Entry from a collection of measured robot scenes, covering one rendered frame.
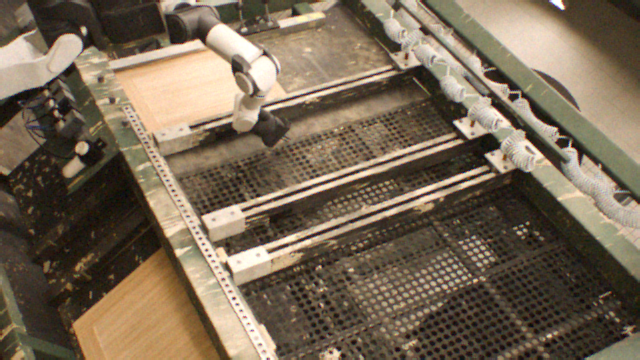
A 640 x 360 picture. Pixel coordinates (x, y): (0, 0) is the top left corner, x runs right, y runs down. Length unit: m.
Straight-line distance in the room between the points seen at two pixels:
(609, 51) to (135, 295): 6.53
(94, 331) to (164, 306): 0.30
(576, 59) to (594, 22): 0.46
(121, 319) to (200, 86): 0.93
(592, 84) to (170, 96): 5.92
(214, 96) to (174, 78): 0.19
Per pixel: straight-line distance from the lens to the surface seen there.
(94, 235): 3.16
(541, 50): 8.85
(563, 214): 2.80
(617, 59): 8.53
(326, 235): 2.53
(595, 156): 3.32
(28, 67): 2.72
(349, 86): 3.09
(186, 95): 3.10
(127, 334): 2.86
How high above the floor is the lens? 1.53
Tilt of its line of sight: 5 degrees down
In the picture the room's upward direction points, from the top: 50 degrees clockwise
